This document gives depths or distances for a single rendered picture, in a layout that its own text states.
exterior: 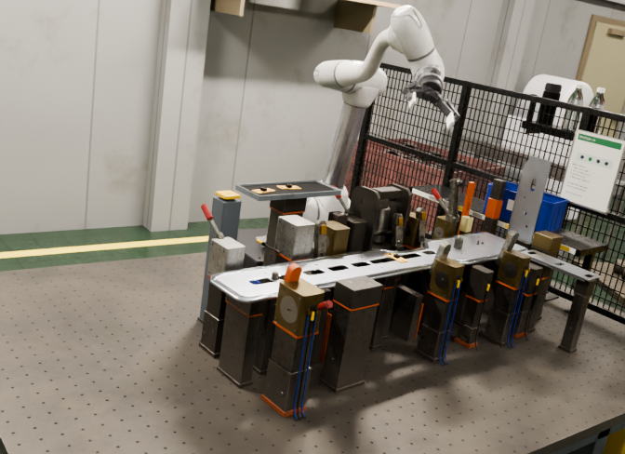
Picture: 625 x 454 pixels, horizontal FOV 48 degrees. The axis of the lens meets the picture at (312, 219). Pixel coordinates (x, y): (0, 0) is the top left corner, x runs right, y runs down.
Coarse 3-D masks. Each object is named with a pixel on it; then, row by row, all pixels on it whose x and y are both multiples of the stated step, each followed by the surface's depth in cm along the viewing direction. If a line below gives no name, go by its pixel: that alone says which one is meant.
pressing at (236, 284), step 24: (432, 240) 267; (480, 240) 278; (504, 240) 283; (288, 264) 220; (312, 264) 223; (336, 264) 226; (384, 264) 233; (408, 264) 237; (240, 288) 196; (264, 288) 198
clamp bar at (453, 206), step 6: (450, 180) 279; (456, 180) 276; (462, 180) 275; (450, 186) 277; (456, 186) 278; (462, 186) 275; (450, 192) 278; (456, 192) 279; (450, 198) 278; (456, 198) 279; (450, 204) 278; (456, 204) 280; (450, 210) 278; (456, 210) 280; (456, 216) 280
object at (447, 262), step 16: (432, 272) 234; (448, 272) 229; (432, 288) 235; (448, 288) 230; (432, 304) 236; (448, 304) 233; (432, 320) 236; (448, 320) 236; (432, 336) 236; (448, 336) 237; (416, 352) 242; (432, 352) 237
